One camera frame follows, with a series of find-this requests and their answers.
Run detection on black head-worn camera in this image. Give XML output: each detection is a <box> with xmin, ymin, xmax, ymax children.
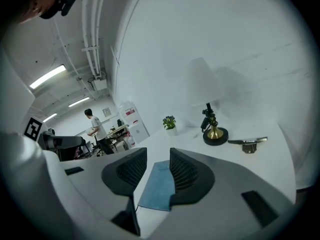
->
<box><xmin>39</xmin><ymin>0</ymin><xmax>79</xmax><ymax>20</ymax></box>

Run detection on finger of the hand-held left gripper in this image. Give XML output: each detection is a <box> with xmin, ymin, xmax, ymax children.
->
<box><xmin>58</xmin><ymin>135</ymin><xmax>86</xmax><ymax>150</ymax></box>

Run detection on small potted plant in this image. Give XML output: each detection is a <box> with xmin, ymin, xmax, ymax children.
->
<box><xmin>162</xmin><ymin>114</ymin><xmax>179</xmax><ymax>137</ymax></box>

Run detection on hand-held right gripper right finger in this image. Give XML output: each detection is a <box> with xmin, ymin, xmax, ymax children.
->
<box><xmin>169</xmin><ymin>147</ymin><xmax>297</xmax><ymax>231</ymax></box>

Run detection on person's face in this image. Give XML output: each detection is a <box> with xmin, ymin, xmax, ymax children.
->
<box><xmin>14</xmin><ymin>0</ymin><xmax>52</xmax><ymax>25</ymax></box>

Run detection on white ceiling junction box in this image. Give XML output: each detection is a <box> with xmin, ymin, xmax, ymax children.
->
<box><xmin>90</xmin><ymin>78</ymin><xmax>108</xmax><ymax>92</ymax></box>

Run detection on blue notebook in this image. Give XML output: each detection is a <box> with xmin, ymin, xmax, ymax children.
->
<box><xmin>137</xmin><ymin>159</ymin><xmax>176</xmax><ymax>212</ymax></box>

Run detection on white water dispenser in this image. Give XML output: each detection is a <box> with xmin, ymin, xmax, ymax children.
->
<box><xmin>126</xmin><ymin>120</ymin><xmax>151</xmax><ymax>145</ymax></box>

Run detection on light wooden desk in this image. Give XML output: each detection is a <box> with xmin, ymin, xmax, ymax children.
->
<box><xmin>106</xmin><ymin>123</ymin><xmax>130</xmax><ymax>138</ymax></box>

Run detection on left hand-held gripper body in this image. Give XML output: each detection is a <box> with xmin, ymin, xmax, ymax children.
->
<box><xmin>22</xmin><ymin>117</ymin><xmax>64</xmax><ymax>152</ymax></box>

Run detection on table lamp with gold base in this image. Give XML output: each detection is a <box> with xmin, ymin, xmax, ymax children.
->
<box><xmin>185</xmin><ymin>57</ymin><xmax>229</xmax><ymax>147</ymax></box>

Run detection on water jug with red cap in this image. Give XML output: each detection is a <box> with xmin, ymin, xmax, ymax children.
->
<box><xmin>125</xmin><ymin>131</ymin><xmax>136</xmax><ymax>148</ymax></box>

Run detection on large clear water bottle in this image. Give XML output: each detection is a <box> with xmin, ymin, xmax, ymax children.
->
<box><xmin>119</xmin><ymin>103</ymin><xmax>139</xmax><ymax>125</ymax></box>

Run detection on long ceiling light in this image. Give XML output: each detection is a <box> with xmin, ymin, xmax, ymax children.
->
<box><xmin>67</xmin><ymin>96</ymin><xmax>91</xmax><ymax>108</ymax></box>
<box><xmin>42</xmin><ymin>112</ymin><xmax>58</xmax><ymax>123</ymax></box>
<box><xmin>29</xmin><ymin>64</ymin><xmax>67</xmax><ymax>90</ymax></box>

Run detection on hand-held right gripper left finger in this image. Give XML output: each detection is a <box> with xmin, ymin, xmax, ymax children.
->
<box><xmin>59</xmin><ymin>147</ymin><xmax>149</xmax><ymax>237</ymax></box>

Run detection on white ceiling pipes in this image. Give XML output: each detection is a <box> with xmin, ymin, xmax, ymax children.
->
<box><xmin>81</xmin><ymin>0</ymin><xmax>106</xmax><ymax>80</ymax></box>

